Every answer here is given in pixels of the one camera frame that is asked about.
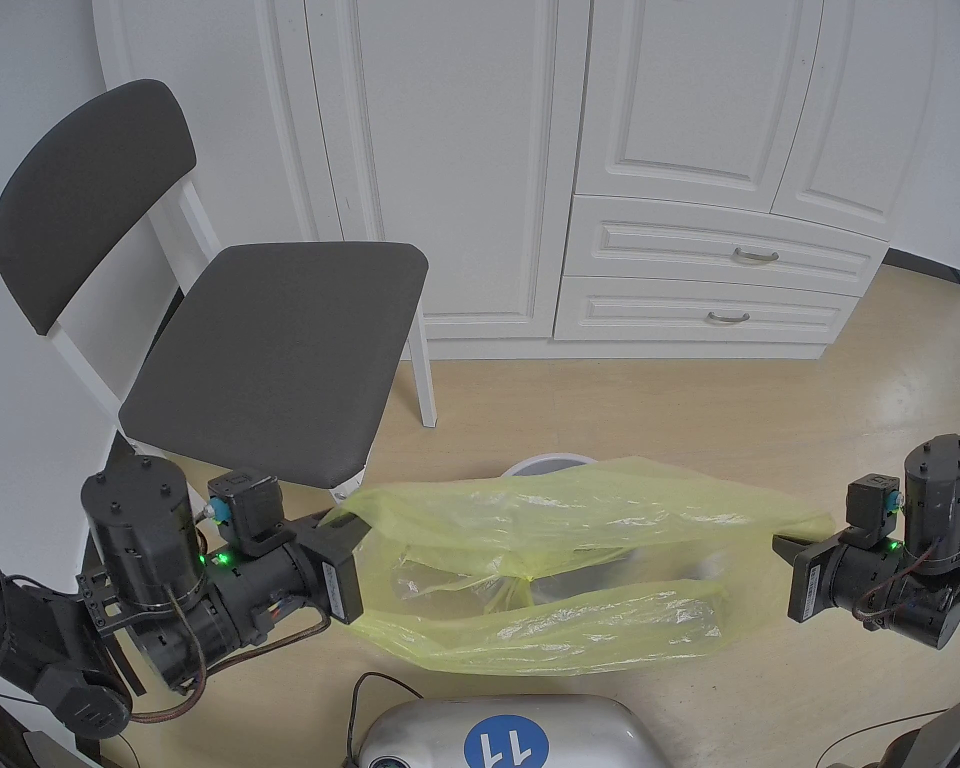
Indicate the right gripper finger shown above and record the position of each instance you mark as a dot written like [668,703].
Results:
[799,544]

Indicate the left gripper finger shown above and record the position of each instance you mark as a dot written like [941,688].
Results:
[349,529]

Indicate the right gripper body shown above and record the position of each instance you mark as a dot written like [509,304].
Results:
[862,585]

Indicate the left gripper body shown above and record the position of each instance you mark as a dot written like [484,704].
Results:
[277,592]

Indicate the yellow plastic bag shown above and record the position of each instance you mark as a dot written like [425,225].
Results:
[600,510]

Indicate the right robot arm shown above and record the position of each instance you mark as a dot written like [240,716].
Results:
[934,510]

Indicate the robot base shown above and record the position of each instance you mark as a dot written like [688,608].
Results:
[510,735]

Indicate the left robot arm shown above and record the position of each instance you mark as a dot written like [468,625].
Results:
[142,525]

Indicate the grey trash bin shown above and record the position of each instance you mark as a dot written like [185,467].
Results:
[547,461]

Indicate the dark grey white chair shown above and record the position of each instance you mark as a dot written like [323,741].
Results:
[285,352]

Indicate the white wardrobe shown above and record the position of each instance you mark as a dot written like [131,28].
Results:
[465,150]

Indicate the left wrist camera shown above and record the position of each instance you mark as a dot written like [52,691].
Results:
[251,502]

